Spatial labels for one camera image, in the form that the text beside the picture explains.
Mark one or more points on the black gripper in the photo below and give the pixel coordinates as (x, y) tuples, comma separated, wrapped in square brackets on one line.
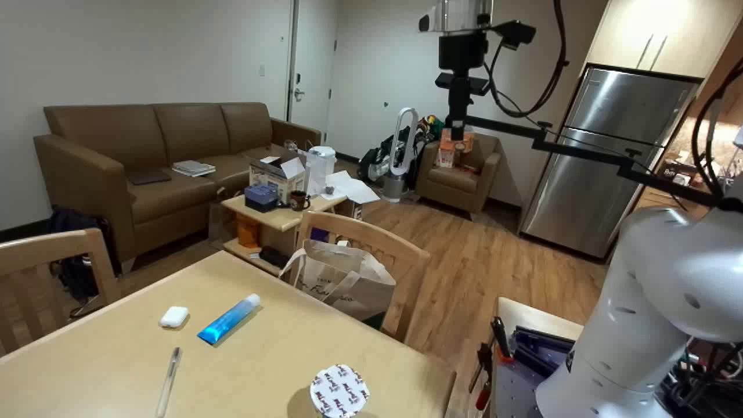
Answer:
[(463, 52)]

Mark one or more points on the clear ballpoint pen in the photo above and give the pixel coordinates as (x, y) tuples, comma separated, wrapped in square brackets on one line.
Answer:
[(167, 380)]

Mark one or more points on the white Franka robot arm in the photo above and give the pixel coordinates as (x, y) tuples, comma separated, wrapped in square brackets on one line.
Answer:
[(658, 310)]

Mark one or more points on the wooden chair holding bag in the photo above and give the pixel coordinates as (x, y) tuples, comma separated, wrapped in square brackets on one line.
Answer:
[(397, 252)]

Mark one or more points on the plastic bag on chair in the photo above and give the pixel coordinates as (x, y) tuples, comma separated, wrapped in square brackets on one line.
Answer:
[(349, 280)]

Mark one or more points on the wooden chair with slatted back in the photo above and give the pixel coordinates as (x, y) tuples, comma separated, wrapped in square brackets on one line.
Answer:
[(37, 280)]

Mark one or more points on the orange box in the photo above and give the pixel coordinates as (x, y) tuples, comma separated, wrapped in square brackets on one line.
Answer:
[(447, 153)]

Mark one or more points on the white bladeless fan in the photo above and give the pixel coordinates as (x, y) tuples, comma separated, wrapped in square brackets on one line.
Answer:
[(404, 140)]

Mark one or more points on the brown armchair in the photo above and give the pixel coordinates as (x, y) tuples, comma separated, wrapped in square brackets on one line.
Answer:
[(456, 186)]

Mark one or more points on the pile of dark bags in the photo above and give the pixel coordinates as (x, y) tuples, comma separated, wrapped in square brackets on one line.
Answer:
[(380, 158)]

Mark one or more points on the stainless steel refrigerator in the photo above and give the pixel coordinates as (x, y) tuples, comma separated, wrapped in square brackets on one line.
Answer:
[(594, 193)]

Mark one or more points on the white door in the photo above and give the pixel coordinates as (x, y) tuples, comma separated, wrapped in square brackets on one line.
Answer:
[(315, 54)]

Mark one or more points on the dark mug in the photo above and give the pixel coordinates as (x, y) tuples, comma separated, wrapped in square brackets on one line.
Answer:
[(297, 201)]

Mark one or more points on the open cardboard box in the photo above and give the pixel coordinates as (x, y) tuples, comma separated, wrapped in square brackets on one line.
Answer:
[(276, 177)]

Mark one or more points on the light wooden coffee table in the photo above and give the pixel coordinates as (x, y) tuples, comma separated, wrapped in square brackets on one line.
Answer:
[(279, 220)]

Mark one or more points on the small side table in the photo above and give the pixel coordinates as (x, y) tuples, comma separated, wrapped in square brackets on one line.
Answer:
[(534, 316)]

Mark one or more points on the dark blue box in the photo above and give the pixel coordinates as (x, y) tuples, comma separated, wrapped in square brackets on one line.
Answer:
[(261, 197)]

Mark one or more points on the kitchen counter with clutter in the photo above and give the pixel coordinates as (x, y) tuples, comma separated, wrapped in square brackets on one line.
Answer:
[(688, 165)]

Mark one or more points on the orange container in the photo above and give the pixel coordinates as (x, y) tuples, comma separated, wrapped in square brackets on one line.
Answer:
[(247, 233)]

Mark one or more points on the dark blue storage tray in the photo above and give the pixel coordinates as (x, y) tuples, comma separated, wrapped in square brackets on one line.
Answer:
[(536, 349)]

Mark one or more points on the black and red hand tools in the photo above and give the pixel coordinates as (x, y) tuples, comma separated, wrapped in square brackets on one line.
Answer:
[(485, 363)]

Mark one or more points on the stack of white papers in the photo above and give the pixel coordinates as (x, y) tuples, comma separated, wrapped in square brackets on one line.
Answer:
[(194, 168)]

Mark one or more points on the blue tube with white cap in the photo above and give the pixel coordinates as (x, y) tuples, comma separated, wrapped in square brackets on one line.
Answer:
[(229, 320)]

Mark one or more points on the dark laptop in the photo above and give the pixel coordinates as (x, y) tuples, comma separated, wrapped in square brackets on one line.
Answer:
[(149, 177)]

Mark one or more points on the white earbud case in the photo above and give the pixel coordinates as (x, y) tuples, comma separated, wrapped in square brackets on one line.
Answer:
[(174, 316)]

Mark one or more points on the brown leather sofa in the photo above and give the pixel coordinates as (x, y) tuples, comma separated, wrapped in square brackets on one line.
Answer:
[(101, 164)]

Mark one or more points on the black backpack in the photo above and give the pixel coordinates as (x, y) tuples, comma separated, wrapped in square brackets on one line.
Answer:
[(78, 271)]

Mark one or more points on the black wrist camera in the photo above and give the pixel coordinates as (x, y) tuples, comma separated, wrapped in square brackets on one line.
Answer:
[(513, 33)]

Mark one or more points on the beige wall cabinet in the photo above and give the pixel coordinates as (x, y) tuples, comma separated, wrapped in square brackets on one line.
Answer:
[(675, 31)]

